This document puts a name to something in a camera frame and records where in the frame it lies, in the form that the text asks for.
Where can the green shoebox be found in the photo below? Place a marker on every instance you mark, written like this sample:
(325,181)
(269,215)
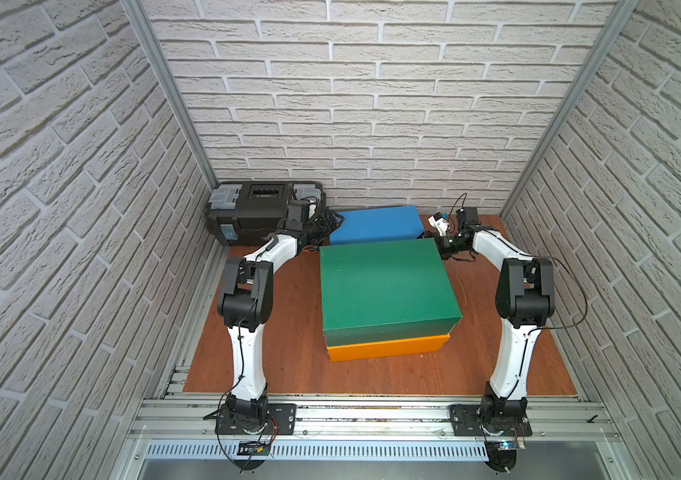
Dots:
(386,291)

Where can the black plastic toolbox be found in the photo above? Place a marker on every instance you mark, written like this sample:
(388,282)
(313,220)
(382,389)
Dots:
(243,213)

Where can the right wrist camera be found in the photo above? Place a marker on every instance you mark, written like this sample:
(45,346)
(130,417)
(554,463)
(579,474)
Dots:
(440,223)

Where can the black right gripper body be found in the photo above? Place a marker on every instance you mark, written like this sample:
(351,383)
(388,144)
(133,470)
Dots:
(448,245)

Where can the blue shoebox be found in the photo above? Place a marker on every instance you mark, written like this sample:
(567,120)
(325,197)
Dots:
(378,225)

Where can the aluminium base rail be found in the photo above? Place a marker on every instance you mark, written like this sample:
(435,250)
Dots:
(326,427)

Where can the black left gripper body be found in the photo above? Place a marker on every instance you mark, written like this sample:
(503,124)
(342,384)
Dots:
(322,222)

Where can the orange shoebox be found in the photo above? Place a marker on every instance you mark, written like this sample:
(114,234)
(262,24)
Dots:
(390,348)

